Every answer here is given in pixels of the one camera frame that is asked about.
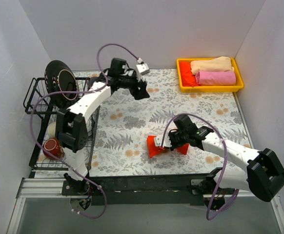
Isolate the yellow plastic tray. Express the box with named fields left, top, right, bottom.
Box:
left=176, top=58, right=244, bottom=93

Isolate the orange t shirt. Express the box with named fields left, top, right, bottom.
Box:
left=146, top=136, right=189, bottom=158
left=179, top=61, right=199, bottom=87

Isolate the aluminium frame rail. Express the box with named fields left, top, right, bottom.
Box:
left=17, top=178, right=255, bottom=198

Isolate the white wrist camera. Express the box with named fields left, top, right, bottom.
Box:
left=136, top=63, right=150, bottom=77
left=154, top=133, right=172, bottom=149

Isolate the floral table mat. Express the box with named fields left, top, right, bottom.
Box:
left=83, top=69, right=251, bottom=176

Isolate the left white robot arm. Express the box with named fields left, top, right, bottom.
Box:
left=56, top=58, right=150, bottom=195

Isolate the black round plate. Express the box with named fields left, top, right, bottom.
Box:
left=44, top=60, right=79, bottom=109

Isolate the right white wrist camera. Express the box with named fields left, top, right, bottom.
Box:
left=154, top=133, right=172, bottom=149

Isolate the cream ceramic cup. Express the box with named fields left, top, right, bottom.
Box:
left=47, top=122, right=56, bottom=138

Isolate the rolled pink t shirt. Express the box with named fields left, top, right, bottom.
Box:
left=195, top=71, right=236, bottom=86

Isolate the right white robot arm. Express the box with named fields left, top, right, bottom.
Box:
left=160, top=114, right=284, bottom=202

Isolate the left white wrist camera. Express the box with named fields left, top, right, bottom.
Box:
left=136, top=63, right=150, bottom=77

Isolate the purple cable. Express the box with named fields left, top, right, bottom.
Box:
left=29, top=43, right=142, bottom=219
left=161, top=113, right=240, bottom=221

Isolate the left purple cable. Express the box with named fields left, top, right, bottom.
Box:
left=29, top=43, right=142, bottom=219

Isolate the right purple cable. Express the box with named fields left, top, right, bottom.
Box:
left=161, top=113, right=240, bottom=221

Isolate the red floral bowl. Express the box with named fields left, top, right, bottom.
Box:
left=43, top=137, right=64, bottom=158

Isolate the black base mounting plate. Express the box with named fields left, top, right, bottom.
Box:
left=61, top=173, right=216, bottom=206

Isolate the rolled orange t shirt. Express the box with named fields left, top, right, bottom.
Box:
left=179, top=61, right=199, bottom=87

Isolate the blue white ceramic bowl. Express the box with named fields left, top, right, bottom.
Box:
left=86, top=117, right=95, bottom=136

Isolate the rolled beige t shirt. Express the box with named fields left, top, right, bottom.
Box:
left=190, top=56, right=234, bottom=75

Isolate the purple rimmed mug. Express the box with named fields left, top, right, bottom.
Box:
left=88, top=77, right=104, bottom=89

